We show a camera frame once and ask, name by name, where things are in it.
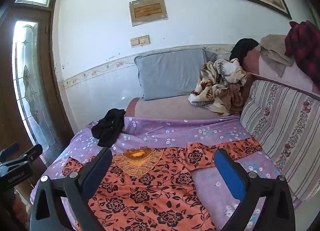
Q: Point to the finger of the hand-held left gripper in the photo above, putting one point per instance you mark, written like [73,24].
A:
[32,152]

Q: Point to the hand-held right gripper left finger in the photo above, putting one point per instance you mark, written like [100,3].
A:
[96,173]

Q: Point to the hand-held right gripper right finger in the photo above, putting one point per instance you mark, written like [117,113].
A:
[230,176]

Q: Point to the orange floral dress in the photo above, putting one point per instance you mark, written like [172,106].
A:
[150,196]

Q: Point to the black crumpled cloth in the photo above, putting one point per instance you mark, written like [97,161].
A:
[108,127]

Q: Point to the purple floral bedsheet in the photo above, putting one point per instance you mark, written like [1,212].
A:
[175,131]

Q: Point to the striped floral cushion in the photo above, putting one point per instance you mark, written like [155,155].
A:
[282,126]

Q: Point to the wooden stained glass door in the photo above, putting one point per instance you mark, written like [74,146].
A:
[46,71]

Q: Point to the cream floral crumpled blanket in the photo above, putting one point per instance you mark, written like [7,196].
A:
[217,86]

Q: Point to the grey pillow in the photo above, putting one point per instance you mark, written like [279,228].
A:
[172,73]

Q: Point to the black draped garment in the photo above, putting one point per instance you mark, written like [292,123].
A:
[243,47]

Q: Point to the beige towel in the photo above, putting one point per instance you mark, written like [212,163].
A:
[273,53]

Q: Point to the red plaid cloth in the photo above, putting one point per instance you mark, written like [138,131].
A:
[305,46]

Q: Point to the cream light switch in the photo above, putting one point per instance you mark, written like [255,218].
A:
[140,40]

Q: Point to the framed wall plaque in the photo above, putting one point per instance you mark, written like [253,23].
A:
[148,10]

